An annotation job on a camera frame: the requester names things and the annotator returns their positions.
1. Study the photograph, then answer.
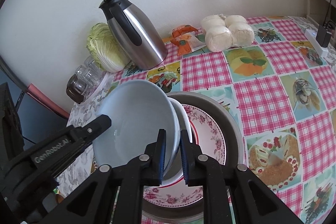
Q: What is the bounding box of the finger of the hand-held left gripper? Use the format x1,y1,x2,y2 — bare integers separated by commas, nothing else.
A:
70,114,112,147

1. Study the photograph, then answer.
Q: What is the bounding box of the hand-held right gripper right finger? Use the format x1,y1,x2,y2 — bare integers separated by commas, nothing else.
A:
180,130,305,224

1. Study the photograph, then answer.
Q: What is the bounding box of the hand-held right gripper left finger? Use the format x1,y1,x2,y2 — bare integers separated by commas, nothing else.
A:
58,129,168,224

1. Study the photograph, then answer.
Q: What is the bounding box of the strawberry print bowl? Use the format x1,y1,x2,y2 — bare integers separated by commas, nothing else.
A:
157,122,200,186

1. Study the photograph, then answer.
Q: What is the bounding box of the round floral plate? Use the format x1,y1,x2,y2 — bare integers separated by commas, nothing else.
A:
143,105,227,207

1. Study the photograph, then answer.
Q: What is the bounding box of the light blue bowl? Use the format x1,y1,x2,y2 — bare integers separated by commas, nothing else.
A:
92,80,181,180

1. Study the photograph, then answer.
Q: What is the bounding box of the grey floral cloth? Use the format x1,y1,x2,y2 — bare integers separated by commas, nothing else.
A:
56,15,336,198

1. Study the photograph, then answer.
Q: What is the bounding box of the dark blue cabinet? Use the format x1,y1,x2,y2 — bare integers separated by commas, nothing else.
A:
0,82,69,159

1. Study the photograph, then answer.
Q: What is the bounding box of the dark glass jar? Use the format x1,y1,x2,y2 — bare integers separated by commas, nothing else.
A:
66,74,88,104

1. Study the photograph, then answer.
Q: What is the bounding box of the clear drinking glass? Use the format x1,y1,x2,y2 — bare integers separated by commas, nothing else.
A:
84,56,105,75
75,65,96,88

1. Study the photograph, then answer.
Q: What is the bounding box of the napa cabbage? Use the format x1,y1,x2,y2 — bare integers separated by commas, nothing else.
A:
87,23,132,73

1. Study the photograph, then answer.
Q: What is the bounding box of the stainless steel thermos jug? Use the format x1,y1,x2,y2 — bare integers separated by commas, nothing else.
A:
99,0,168,71

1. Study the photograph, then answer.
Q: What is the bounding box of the clear packet with orange print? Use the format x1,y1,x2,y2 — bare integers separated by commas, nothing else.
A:
171,32,208,56

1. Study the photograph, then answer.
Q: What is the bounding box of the white power strip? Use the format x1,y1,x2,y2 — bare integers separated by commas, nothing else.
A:
304,29,329,58

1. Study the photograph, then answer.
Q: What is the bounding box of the black charger adapter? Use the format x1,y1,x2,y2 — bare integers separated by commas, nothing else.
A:
316,24,331,48

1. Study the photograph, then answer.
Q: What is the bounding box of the black charger cable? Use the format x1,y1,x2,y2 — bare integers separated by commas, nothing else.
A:
324,0,332,26

